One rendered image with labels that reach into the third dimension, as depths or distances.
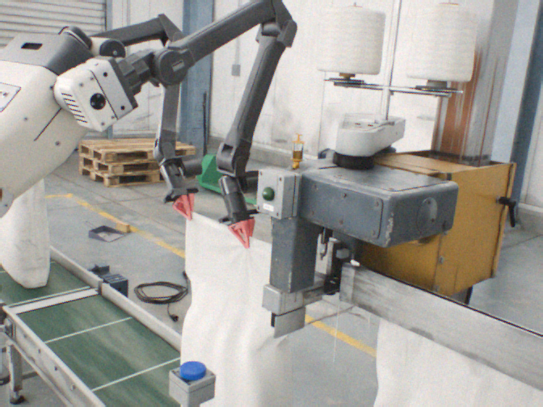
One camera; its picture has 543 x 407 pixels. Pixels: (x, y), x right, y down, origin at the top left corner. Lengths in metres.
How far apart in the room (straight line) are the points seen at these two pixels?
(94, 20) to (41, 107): 7.84
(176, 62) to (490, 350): 0.89
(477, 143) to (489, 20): 0.29
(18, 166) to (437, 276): 1.00
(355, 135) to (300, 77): 7.15
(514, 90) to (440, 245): 4.79
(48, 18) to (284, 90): 3.50
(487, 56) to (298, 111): 6.96
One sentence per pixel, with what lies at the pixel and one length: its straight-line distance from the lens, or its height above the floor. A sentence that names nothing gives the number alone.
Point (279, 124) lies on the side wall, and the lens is 8.62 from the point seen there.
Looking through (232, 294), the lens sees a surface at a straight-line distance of 1.61.
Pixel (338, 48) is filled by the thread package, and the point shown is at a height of 1.59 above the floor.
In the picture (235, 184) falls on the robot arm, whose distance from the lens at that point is 1.51.
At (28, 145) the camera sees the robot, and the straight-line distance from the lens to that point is 1.37.
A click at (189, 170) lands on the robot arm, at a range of 1.80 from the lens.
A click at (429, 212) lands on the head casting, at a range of 1.09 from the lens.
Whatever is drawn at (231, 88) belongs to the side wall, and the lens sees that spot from 9.48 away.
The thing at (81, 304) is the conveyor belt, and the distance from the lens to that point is 2.79.
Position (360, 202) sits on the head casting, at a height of 1.31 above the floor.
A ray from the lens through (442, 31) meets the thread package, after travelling 1.26.
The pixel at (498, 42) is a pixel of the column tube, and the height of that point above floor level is 1.63.
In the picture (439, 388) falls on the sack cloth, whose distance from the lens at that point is 1.21.
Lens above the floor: 1.54
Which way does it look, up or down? 15 degrees down
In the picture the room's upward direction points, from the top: 4 degrees clockwise
